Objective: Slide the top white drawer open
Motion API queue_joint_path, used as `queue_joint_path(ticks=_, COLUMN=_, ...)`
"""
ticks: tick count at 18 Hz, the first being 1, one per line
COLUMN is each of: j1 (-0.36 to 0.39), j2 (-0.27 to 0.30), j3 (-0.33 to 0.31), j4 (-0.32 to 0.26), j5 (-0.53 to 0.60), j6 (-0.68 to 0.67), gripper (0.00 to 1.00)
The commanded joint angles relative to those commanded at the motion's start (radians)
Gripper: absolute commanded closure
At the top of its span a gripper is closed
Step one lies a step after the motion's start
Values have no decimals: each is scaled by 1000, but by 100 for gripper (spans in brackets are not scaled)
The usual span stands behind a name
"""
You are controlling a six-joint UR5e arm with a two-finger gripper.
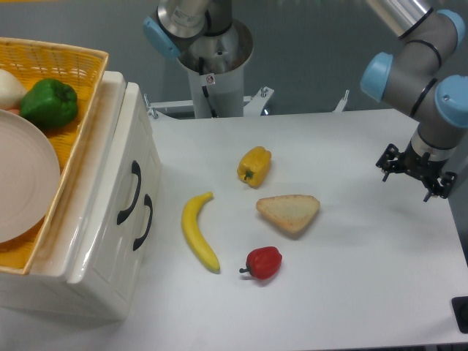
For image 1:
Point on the black drawer handle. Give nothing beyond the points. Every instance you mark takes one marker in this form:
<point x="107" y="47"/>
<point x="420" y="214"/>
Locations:
<point x="133" y="193"/>
<point x="147" y="223"/>

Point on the red bell pepper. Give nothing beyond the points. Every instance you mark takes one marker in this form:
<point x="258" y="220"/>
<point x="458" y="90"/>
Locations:
<point x="263" y="263"/>

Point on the yellow bell pepper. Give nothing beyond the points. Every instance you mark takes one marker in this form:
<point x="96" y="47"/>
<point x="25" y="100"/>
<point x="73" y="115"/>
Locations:
<point x="254" y="166"/>

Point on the white drawer cabinet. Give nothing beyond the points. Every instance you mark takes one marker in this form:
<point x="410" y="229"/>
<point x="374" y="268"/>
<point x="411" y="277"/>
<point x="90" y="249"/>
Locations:
<point x="46" y="286"/>

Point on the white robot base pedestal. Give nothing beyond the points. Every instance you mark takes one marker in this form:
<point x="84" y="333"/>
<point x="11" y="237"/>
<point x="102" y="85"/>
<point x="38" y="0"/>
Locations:
<point x="215" y="69"/>

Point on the yellow woven basket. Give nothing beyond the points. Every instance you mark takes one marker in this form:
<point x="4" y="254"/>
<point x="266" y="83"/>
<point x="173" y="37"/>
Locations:
<point x="62" y="81"/>

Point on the green bell pepper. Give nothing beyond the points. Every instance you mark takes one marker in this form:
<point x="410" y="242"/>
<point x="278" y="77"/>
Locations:
<point x="50" y="104"/>

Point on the black corner device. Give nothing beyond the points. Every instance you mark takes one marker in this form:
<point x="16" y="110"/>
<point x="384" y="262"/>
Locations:
<point x="460" y="309"/>

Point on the white onion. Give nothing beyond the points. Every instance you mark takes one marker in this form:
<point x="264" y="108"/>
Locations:
<point x="12" y="91"/>

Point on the white drawer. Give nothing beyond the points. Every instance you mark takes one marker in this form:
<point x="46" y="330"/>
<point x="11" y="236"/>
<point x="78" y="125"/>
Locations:
<point x="107" y="269"/>

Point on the pink plate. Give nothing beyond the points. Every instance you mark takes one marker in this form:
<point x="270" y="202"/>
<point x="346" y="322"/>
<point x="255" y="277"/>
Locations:
<point x="29" y="175"/>

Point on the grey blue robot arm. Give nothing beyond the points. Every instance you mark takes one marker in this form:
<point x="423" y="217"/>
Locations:
<point x="407" y="82"/>

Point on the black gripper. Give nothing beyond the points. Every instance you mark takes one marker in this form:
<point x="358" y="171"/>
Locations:
<point x="422" y="168"/>

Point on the yellow banana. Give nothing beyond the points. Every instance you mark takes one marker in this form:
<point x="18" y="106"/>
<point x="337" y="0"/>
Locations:
<point x="193" y="235"/>

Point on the black lower drawer handle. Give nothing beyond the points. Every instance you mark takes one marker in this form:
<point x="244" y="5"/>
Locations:
<point x="147" y="223"/>

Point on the black top drawer handle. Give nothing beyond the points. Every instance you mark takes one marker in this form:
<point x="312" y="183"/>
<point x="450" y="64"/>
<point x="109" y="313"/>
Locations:
<point x="133" y="193"/>

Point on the slice of bread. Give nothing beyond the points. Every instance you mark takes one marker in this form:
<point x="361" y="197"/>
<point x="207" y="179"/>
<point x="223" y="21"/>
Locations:
<point x="291" y="213"/>

